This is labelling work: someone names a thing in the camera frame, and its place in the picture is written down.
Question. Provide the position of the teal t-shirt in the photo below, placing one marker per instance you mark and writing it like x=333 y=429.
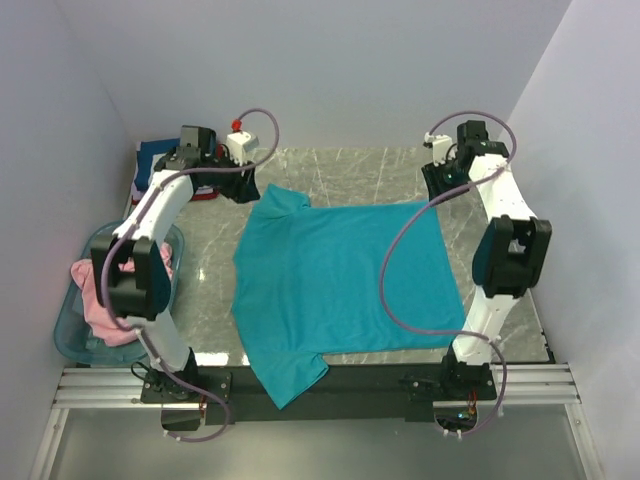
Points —
x=313 y=281

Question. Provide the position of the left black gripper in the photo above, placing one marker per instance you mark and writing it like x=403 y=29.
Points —
x=244 y=188

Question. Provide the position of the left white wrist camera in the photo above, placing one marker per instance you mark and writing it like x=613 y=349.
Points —
x=240 y=143

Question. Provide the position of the pink t-shirt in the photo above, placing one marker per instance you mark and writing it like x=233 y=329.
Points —
x=95 y=315

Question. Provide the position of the folded blue printed t-shirt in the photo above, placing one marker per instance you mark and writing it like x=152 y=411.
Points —
x=159 y=147

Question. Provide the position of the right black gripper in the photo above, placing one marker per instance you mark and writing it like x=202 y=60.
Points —
x=434 y=186

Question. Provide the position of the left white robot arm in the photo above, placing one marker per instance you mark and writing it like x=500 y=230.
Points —
x=130 y=275

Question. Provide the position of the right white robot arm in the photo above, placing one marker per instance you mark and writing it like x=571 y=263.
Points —
x=510 y=255

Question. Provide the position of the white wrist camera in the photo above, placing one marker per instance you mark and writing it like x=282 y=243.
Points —
x=240 y=143
x=439 y=149

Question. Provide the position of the aluminium rail frame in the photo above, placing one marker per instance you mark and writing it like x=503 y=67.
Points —
x=524 y=384

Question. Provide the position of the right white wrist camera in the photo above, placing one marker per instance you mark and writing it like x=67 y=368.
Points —
x=439 y=149

